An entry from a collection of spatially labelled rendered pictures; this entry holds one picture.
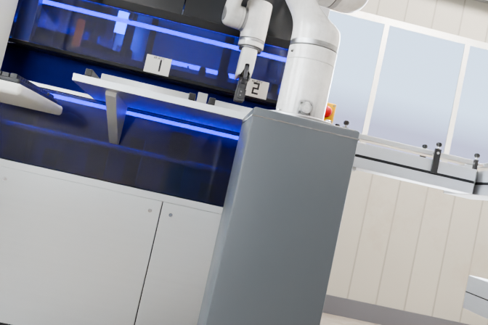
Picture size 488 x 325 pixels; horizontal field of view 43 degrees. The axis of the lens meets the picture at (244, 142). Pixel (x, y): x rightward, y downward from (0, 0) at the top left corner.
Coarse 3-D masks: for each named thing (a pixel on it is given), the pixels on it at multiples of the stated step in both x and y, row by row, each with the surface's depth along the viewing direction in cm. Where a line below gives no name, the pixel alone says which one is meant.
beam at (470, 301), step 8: (472, 280) 219; (480, 280) 214; (472, 288) 218; (480, 288) 213; (472, 296) 217; (480, 296) 211; (464, 304) 221; (472, 304) 216; (480, 304) 210; (480, 312) 209
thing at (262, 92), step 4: (252, 80) 209; (256, 80) 209; (248, 84) 209; (252, 84) 209; (260, 84) 209; (264, 84) 210; (268, 84) 210; (248, 88) 209; (252, 88) 209; (260, 88) 209; (264, 88) 209; (268, 88) 210; (248, 92) 209; (256, 92) 209; (260, 92) 209; (264, 92) 209; (256, 96) 209; (260, 96) 209; (264, 96) 209
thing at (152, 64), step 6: (150, 54) 206; (150, 60) 206; (156, 60) 206; (162, 60) 207; (168, 60) 207; (150, 66) 206; (156, 66) 206; (162, 66) 206; (168, 66) 207; (150, 72) 206; (156, 72) 206; (162, 72) 206; (168, 72) 207
